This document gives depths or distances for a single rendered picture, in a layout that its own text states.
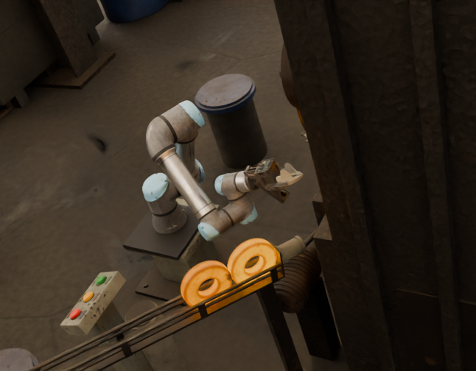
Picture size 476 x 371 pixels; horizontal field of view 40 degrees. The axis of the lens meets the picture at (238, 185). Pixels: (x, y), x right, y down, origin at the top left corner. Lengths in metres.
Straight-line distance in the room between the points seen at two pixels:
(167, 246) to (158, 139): 0.58
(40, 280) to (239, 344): 1.18
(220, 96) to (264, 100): 0.72
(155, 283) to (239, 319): 0.48
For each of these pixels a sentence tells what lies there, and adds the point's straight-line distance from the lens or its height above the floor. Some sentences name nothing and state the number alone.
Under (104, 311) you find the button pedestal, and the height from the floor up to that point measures 0.54.
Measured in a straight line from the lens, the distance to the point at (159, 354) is 2.37.
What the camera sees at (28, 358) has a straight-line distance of 2.51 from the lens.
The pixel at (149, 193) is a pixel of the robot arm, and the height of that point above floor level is 0.54.
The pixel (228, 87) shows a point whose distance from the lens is 3.40.
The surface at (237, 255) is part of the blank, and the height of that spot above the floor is 0.78.
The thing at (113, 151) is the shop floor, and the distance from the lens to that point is 4.08.
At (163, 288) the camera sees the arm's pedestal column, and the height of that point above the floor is 0.02.
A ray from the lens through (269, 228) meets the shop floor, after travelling 3.14.
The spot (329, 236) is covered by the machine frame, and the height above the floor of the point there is 0.87.
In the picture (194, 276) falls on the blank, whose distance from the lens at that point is 1.92.
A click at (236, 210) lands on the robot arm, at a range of 2.34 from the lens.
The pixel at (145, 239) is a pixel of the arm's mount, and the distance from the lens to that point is 2.84.
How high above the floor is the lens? 2.14
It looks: 38 degrees down
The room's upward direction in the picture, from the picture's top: 19 degrees counter-clockwise
